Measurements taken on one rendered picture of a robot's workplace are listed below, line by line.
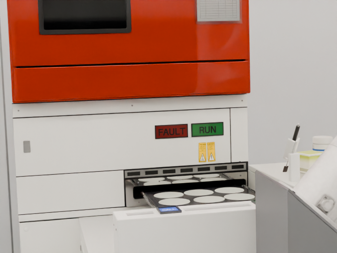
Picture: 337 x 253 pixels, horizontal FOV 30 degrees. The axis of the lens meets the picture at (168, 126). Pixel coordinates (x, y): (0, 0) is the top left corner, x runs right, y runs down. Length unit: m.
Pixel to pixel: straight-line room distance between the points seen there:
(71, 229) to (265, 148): 1.94
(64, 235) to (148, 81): 0.60
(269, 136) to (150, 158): 1.80
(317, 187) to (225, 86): 0.82
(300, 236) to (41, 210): 1.07
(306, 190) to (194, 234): 0.33
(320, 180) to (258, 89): 2.43
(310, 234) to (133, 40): 1.01
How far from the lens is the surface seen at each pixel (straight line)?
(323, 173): 1.46
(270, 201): 1.46
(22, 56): 2.09
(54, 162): 2.16
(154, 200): 2.04
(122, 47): 2.10
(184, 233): 1.61
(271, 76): 3.88
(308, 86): 3.98
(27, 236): 2.21
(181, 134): 2.20
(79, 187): 2.18
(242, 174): 2.27
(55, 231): 2.21
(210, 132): 2.23
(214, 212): 1.61
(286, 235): 1.38
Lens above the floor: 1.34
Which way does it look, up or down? 6 degrees down
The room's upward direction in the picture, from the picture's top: 2 degrees counter-clockwise
